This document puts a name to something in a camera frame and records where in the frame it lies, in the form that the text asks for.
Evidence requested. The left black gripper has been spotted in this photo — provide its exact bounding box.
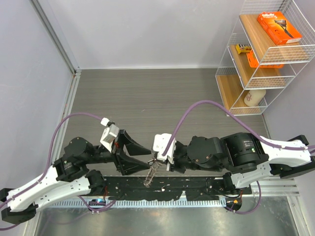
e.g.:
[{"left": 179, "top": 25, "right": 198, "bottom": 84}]
[{"left": 85, "top": 129, "right": 153, "bottom": 174}]

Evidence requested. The metal disc with keyrings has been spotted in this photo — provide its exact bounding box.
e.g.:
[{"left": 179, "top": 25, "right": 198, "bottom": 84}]
[{"left": 143, "top": 160, "right": 162, "bottom": 188}]

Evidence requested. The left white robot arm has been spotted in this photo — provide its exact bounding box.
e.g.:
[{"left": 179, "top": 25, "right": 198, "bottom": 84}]
[{"left": 0, "top": 130, "right": 151, "bottom": 225}]

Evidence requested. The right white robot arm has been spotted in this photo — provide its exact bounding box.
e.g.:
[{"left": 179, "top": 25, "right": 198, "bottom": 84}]
[{"left": 167, "top": 133, "right": 315, "bottom": 194}]

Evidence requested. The cream bottle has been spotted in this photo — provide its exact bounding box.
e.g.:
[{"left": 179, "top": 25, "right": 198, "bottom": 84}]
[{"left": 244, "top": 89, "right": 266, "bottom": 107}]

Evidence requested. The orange snack pack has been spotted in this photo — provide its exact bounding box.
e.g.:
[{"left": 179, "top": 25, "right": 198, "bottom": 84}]
[{"left": 246, "top": 50, "right": 284, "bottom": 69}]

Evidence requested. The orange razor box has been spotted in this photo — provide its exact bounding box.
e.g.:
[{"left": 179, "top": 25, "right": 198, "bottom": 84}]
[{"left": 257, "top": 11, "right": 303, "bottom": 45}]

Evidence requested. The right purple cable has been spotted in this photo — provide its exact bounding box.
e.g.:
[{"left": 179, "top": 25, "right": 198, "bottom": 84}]
[{"left": 161, "top": 99, "right": 315, "bottom": 215}]

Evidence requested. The purple cable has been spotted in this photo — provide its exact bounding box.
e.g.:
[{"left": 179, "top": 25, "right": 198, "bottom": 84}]
[
  {"left": 161, "top": 99, "right": 315, "bottom": 215},
  {"left": 0, "top": 112, "right": 106, "bottom": 232}
]

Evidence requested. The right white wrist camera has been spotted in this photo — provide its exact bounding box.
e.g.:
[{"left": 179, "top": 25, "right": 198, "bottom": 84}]
[{"left": 153, "top": 133, "right": 176, "bottom": 164}]

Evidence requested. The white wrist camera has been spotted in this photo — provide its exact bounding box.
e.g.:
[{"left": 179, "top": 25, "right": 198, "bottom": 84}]
[
  {"left": 153, "top": 133, "right": 176, "bottom": 164},
  {"left": 100, "top": 118, "right": 119, "bottom": 152}
]

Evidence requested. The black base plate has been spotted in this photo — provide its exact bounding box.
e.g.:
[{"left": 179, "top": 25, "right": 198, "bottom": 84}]
[{"left": 87, "top": 176, "right": 252, "bottom": 202}]

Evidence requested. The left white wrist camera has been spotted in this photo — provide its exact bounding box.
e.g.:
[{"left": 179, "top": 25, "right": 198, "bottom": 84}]
[{"left": 100, "top": 118, "right": 119, "bottom": 152}]

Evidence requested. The white slotted cable duct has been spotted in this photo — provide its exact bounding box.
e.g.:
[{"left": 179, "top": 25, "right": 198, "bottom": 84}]
[{"left": 50, "top": 198, "right": 226, "bottom": 208}]

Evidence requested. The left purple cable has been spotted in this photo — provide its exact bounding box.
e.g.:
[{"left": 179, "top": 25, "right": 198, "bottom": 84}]
[{"left": 0, "top": 112, "right": 106, "bottom": 232}]

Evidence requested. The white wire shelf rack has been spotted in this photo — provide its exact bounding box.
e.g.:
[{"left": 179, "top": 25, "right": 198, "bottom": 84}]
[{"left": 216, "top": 0, "right": 315, "bottom": 116}]

